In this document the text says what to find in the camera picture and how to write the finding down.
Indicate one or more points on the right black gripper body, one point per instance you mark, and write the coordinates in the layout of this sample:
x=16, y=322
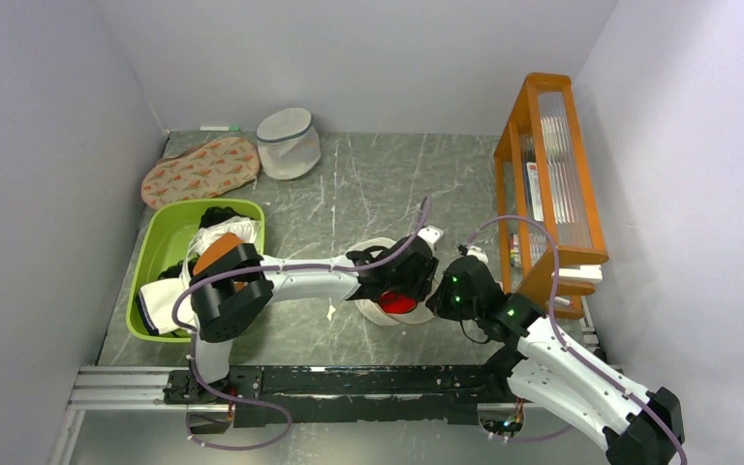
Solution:
x=449, y=303

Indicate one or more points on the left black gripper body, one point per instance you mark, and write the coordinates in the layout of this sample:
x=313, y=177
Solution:
x=418, y=286

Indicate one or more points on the red bra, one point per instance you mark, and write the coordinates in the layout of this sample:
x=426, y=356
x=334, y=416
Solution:
x=393, y=303

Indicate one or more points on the orange bra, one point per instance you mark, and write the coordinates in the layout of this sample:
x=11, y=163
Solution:
x=216, y=251

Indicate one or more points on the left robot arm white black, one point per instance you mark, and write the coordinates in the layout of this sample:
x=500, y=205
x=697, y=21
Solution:
x=232, y=284

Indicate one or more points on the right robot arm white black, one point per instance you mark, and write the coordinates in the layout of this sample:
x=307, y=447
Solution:
x=542, y=364

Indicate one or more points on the white mesh laundry bag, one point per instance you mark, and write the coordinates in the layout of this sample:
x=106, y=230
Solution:
x=288, y=143

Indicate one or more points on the orange wooden rack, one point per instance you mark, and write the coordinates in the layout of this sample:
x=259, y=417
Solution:
x=543, y=176

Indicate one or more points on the floral patterned fabric pad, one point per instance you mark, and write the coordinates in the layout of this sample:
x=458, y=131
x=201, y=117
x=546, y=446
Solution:
x=208, y=170

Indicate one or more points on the green white marker pen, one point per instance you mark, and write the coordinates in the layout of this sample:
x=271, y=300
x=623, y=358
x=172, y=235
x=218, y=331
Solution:
x=211, y=128

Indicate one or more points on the green plastic basin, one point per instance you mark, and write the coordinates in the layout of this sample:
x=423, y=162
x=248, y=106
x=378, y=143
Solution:
x=165, y=241

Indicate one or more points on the white bras in basin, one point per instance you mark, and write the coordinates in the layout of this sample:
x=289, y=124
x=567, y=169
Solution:
x=155, y=300

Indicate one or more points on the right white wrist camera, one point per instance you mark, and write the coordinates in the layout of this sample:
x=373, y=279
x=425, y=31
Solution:
x=473, y=251

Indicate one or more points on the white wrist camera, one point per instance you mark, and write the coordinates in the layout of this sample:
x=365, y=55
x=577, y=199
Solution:
x=431, y=236
x=473, y=251

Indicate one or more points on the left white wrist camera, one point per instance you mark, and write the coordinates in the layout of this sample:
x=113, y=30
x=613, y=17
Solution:
x=431, y=236

